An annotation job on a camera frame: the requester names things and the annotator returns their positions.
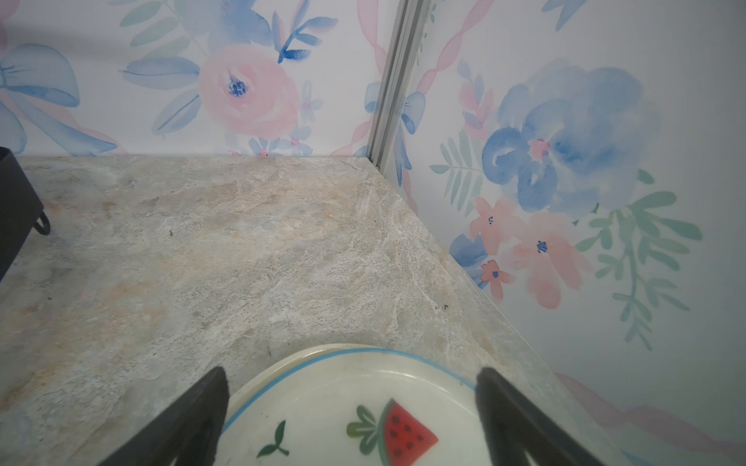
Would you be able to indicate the black wire dish rack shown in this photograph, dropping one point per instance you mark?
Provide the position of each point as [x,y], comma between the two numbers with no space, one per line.
[21,210]

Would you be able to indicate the white floral plate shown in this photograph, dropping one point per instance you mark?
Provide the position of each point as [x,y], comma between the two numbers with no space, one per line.
[353,405]

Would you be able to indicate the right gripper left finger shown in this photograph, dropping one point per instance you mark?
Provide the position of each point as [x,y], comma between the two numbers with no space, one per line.
[186,433]

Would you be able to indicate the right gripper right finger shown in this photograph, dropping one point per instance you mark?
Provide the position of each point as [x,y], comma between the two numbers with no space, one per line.
[519,433]

